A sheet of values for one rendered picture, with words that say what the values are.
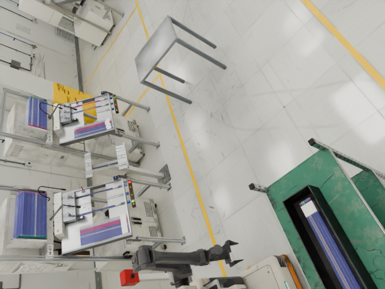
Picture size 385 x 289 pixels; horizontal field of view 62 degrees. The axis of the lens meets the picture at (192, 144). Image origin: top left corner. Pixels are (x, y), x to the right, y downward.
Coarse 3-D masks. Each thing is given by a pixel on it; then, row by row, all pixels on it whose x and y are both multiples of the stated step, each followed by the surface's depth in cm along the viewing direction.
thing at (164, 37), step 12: (168, 24) 353; (180, 24) 370; (156, 36) 367; (168, 36) 347; (144, 48) 383; (156, 48) 361; (168, 48) 343; (192, 48) 351; (144, 60) 375; (156, 60) 354; (216, 60) 376; (144, 72) 368; (168, 72) 428; (144, 84) 375; (180, 96) 409
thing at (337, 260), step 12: (300, 204) 167; (312, 204) 162; (312, 216) 161; (312, 228) 159; (324, 228) 155; (324, 240) 153; (336, 240) 152; (324, 252) 152; (336, 252) 148; (336, 264) 147; (348, 264) 145; (348, 276) 142; (348, 288) 141; (360, 288) 138
